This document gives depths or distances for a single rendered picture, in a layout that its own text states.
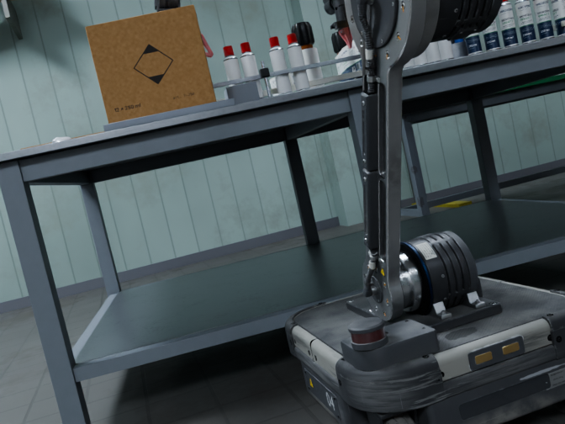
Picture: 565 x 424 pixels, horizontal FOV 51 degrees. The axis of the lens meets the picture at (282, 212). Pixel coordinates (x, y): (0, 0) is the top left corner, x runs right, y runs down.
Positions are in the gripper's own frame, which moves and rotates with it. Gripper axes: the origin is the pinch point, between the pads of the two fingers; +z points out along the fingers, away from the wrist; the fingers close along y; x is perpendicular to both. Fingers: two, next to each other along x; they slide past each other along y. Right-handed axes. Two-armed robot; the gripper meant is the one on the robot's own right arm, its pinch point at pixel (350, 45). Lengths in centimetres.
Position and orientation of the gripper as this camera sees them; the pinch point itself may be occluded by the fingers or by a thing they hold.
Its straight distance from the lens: 232.4
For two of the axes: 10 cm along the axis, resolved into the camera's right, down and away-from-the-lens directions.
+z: 2.2, 9.7, 1.0
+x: 1.8, 0.6, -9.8
